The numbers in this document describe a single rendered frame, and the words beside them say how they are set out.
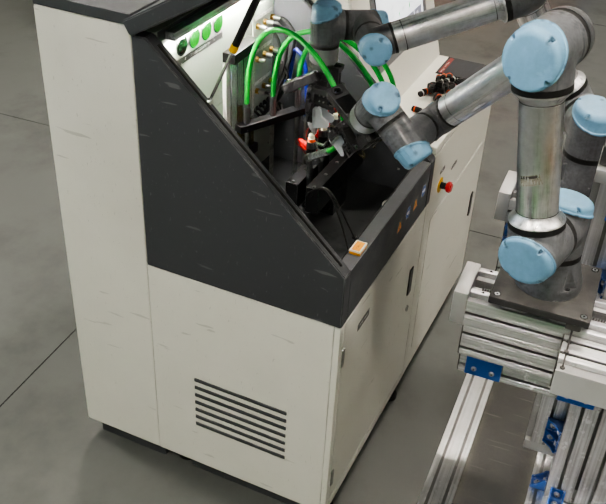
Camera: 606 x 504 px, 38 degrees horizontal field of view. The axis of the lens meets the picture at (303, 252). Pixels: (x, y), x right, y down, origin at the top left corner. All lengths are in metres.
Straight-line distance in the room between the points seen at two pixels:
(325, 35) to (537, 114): 0.72
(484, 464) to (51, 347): 1.65
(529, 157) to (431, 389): 1.66
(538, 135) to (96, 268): 1.37
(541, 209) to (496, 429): 1.22
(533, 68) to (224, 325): 1.17
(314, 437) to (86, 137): 1.03
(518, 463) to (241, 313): 0.99
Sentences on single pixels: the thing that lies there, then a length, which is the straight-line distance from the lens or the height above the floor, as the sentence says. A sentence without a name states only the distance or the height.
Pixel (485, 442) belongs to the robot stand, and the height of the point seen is 0.21.
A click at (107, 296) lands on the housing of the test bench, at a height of 0.63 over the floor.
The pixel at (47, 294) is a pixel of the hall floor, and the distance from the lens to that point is 3.73.
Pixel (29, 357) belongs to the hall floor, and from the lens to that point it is 3.45.
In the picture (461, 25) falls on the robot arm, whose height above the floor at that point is 1.49.
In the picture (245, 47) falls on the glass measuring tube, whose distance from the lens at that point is 2.51.
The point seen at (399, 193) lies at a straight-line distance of 2.52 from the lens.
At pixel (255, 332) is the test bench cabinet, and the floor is 0.68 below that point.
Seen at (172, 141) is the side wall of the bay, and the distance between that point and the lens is 2.22.
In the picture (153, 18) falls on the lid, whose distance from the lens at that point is 2.08.
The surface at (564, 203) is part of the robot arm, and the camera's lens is 1.96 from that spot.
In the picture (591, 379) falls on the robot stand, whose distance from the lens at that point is 2.02.
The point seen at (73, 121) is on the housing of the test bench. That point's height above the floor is 1.18.
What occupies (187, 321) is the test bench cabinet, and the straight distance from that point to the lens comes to 2.52.
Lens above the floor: 2.24
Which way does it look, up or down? 35 degrees down
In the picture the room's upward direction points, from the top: 3 degrees clockwise
